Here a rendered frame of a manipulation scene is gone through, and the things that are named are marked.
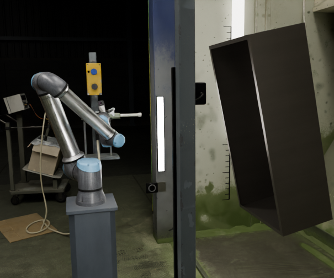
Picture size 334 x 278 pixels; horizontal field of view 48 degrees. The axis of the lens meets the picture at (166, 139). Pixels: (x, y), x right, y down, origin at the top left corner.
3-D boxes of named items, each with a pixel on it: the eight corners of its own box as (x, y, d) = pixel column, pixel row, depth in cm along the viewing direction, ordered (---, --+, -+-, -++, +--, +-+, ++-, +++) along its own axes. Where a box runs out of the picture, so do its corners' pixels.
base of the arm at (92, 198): (75, 208, 228) (74, 192, 226) (75, 198, 246) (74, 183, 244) (107, 204, 232) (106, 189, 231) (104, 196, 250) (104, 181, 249)
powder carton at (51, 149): (30, 159, 476) (38, 129, 471) (64, 168, 483) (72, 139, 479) (20, 169, 423) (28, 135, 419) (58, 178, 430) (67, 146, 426)
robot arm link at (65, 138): (77, 187, 242) (31, 76, 217) (66, 181, 256) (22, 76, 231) (96, 176, 250) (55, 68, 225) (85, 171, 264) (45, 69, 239)
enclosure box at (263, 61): (280, 193, 289) (254, 36, 267) (333, 219, 231) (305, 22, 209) (239, 206, 282) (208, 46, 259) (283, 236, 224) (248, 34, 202)
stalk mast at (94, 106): (103, 238, 339) (95, 52, 315) (104, 240, 334) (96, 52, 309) (96, 238, 338) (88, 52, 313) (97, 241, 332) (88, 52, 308)
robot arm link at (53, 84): (53, 67, 213) (130, 138, 249) (45, 68, 223) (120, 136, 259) (40, 82, 209) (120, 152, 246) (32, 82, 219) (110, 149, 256)
